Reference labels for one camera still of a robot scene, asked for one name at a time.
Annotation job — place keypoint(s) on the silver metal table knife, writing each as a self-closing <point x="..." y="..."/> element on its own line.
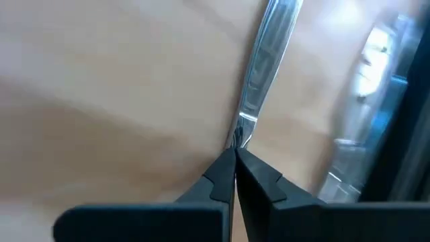
<point x="373" y="60"/>
<point x="265" y="67"/>

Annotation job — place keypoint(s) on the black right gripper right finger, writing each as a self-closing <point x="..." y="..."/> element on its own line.
<point x="258" y="195"/>

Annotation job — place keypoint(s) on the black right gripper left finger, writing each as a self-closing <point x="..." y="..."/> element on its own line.
<point x="221" y="181"/>

